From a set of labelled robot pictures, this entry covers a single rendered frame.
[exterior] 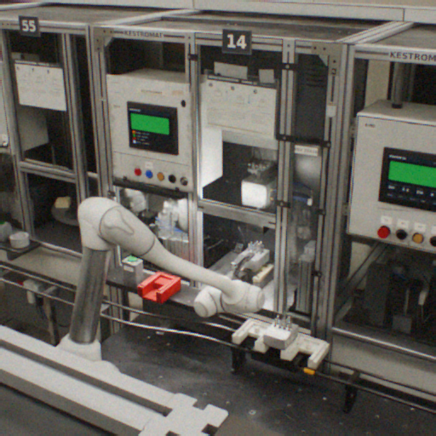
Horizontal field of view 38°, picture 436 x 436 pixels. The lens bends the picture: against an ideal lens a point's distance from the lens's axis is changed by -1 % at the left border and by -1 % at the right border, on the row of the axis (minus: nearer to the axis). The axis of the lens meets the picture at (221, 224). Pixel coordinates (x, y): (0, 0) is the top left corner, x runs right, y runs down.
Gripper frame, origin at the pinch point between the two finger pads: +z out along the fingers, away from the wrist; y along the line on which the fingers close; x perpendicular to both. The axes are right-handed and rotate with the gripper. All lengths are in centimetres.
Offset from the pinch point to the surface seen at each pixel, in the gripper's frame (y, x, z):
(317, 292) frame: 2.8, -37.8, -12.8
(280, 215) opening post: 32.8, -20.2, -10.6
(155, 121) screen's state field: 64, 36, -12
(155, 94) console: 74, 37, -9
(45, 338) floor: -104, 155, 9
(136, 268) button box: -1, 43, -26
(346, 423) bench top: -33, -62, -41
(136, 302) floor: -109, 131, 74
